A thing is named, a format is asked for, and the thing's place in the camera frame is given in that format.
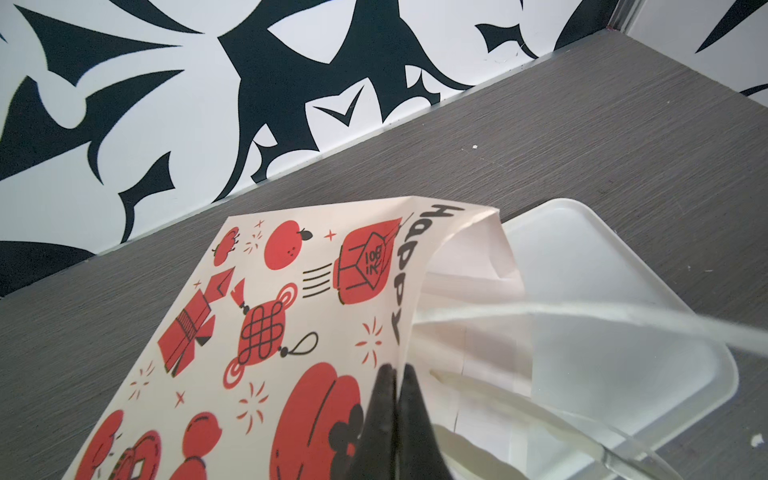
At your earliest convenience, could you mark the white plastic tray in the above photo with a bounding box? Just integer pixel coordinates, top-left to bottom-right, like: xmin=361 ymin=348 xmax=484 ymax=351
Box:
xmin=455 ymin=197 xmax=740 ymax=480

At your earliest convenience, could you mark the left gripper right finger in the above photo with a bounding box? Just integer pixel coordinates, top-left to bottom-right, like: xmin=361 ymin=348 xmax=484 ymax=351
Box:
xmin=397 ymin=364 xmax=453 ymax=480

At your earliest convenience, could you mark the red white paper bag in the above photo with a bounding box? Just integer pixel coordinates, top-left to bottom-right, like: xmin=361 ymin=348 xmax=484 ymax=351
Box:
xmin=65 ymin=196 xmax=524 ymax=479

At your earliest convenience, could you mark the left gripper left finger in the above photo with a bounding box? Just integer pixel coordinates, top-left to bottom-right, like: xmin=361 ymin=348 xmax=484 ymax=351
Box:
xmin=345 ymin=364 xmax=397 ymax=480

